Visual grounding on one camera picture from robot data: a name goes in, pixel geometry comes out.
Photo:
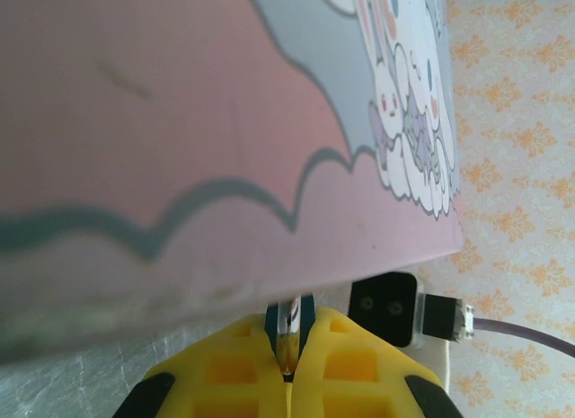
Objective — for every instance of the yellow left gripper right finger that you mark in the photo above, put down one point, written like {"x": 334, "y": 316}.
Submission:
{"x": 359, "y": 373}

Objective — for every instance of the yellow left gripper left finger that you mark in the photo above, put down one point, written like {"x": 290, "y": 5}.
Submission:
{"x": 215, "y": 373}

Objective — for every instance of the cartoon print tin box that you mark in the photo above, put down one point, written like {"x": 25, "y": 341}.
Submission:
{"x": 179, "y": 144}

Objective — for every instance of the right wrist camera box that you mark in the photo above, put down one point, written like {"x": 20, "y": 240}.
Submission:
{"x": 382, "y": 308}

